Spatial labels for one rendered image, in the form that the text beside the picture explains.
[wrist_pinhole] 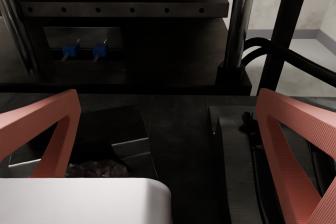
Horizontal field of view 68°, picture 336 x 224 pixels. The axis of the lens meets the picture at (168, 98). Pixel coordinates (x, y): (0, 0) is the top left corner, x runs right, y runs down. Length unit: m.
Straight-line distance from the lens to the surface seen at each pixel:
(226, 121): 0.52
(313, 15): 3.56
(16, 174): 0.56
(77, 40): 0.96
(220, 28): 1.38
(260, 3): 3.25
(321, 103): 0.91
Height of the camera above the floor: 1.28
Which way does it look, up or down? 37 degrees down
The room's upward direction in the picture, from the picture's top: straight up
